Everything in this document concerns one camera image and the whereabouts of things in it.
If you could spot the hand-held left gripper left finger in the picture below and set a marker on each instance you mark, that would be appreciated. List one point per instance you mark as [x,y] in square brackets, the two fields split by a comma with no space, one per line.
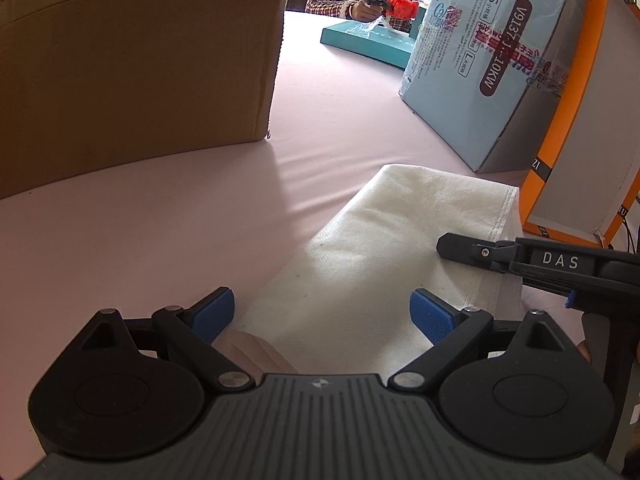
[212,310]

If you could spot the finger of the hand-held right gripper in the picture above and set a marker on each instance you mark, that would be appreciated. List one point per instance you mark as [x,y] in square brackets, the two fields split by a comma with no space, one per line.
[462,249]

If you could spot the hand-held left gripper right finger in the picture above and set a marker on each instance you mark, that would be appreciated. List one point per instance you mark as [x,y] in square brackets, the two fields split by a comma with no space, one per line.
[432,317]

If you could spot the white nonwoven dust bag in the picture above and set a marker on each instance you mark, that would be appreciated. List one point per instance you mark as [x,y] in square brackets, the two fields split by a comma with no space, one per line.
[375,240]

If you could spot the orange box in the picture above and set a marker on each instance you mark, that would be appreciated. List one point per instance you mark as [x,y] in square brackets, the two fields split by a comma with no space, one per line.
[585,125]

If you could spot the person's right hand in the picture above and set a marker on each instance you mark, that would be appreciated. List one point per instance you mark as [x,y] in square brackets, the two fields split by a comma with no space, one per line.
[583,352]

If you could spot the light blue printed box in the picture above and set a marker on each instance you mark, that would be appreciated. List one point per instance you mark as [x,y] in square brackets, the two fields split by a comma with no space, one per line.
[480,70]

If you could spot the teal flat box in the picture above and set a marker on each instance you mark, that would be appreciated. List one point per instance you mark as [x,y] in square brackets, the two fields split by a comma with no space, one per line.
[370,45]

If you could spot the large brown cardboard box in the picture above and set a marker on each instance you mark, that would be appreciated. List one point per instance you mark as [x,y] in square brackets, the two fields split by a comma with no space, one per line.
[135,90]

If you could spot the clear plastic wrap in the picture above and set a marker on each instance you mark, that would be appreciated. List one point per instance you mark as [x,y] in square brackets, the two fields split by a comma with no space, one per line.
[370,26]

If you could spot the red plastic bag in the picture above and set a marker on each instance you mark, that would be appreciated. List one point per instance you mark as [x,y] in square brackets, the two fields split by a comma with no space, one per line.
[404,6]

